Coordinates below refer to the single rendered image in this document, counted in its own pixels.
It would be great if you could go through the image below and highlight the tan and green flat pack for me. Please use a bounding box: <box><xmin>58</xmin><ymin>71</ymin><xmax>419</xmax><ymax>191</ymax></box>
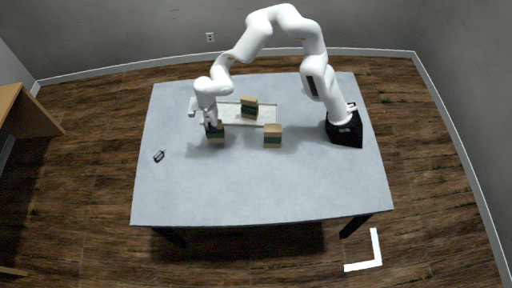
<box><xmin>203</xmin><ymin>119</ymin><xmax>226</xmax><ymax>143</ymax></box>
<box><xmin>240</xmin><ymin>95</ymin><xmax>259</xmax><ymax>121</ymax></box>
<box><xmin>264</xmin><ymin>123</ymin><xmax>282</xmax><ymax>148</ymax></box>

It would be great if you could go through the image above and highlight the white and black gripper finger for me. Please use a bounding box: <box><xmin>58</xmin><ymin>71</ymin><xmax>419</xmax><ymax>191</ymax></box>
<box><xmin>208</xmin><ymin>122</ymin><xmax>217</xmax><ymax>132</ymax></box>

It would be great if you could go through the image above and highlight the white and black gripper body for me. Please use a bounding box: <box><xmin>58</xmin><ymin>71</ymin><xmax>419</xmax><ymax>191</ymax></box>
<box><xmin>202</xmin><ymin>104</ymin><xmax>218</xmax><ymax>127</ymax></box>

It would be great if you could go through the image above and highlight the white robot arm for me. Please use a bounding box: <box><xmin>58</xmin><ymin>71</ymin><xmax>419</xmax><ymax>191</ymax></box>
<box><xmin>188</xmin><ymin>3</ymin><xmax>358</xmax><ymax>126</ymax></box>

